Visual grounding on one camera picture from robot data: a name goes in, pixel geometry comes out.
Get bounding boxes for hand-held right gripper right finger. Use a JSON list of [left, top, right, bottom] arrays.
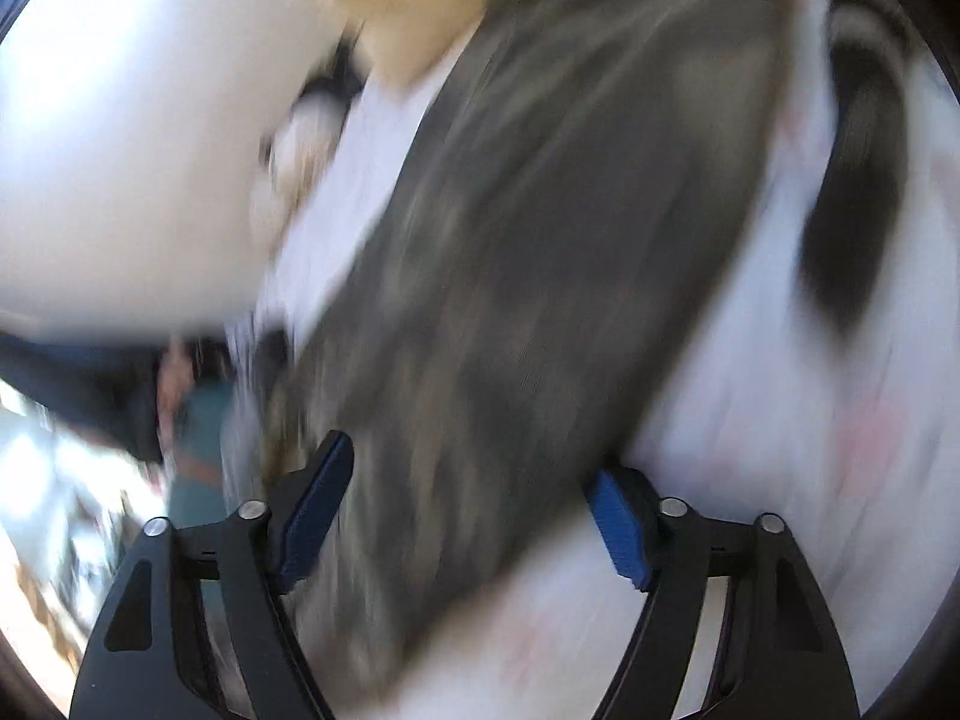
[[585, 467, 860, 720]]

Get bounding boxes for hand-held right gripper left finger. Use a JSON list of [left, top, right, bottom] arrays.
[[69, 430, 356, 720]]

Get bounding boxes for grey-olive pants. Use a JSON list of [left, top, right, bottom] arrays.
[[225, 0, 796, 720]]

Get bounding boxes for white bed sheet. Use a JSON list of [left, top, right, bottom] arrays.
[[247, 0, 960, 720]]

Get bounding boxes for dark striped cloth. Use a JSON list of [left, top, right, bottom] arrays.
[[796, 0, 927, 338]]

